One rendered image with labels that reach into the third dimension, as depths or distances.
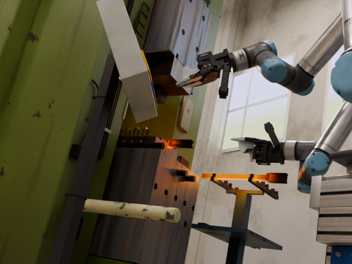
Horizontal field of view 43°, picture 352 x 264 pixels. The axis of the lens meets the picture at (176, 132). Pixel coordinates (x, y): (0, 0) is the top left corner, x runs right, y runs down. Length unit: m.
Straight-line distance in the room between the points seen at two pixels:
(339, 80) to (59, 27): 1.25
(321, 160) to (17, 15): 1.40
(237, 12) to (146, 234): 5.92
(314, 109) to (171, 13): 3.67
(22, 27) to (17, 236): 0.93
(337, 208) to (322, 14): 5.14
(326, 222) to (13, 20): 1.52
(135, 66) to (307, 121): 4.38
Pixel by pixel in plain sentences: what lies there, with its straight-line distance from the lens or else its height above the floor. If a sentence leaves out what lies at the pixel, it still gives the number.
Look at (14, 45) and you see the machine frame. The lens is 2.10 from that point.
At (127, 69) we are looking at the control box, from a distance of 1.29.
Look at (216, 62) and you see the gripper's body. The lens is 1.57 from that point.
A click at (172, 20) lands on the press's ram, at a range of 2.06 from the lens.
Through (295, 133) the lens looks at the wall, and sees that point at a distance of 5.59.
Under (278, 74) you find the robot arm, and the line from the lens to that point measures 1.50.
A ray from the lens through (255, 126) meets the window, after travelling 6.09.
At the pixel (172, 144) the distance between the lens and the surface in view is 1.94.
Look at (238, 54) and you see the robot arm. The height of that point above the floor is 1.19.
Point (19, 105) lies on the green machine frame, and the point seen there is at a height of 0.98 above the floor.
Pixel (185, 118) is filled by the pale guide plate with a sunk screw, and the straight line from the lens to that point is 2.33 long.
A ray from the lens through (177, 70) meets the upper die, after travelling 2.02.
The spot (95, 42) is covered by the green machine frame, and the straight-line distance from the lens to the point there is 1.83.
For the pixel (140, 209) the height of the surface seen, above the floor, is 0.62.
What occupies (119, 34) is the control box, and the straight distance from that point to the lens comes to 1.35.
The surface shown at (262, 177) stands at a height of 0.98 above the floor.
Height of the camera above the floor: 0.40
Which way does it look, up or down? 19 degrees up
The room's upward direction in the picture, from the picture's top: 12 degrees clockwise
